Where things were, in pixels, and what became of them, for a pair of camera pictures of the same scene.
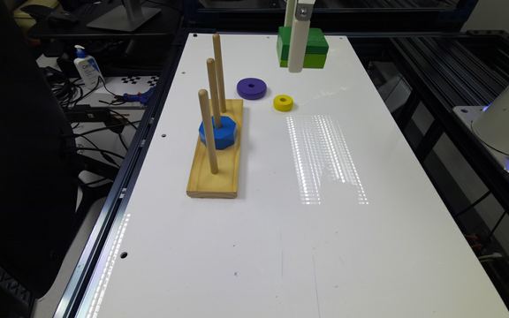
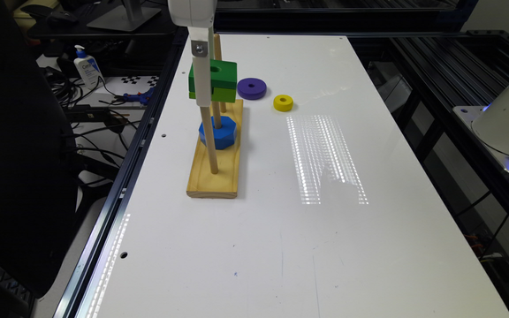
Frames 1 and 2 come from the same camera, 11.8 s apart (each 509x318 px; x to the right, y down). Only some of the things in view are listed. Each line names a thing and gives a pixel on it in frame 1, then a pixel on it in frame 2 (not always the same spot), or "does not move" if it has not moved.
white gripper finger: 300,35 → 198,16
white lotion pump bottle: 87,69 does not move
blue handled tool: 143,97 does not move
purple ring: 252,88 does not move
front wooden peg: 209,130 does not move
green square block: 315,48 → 223,81
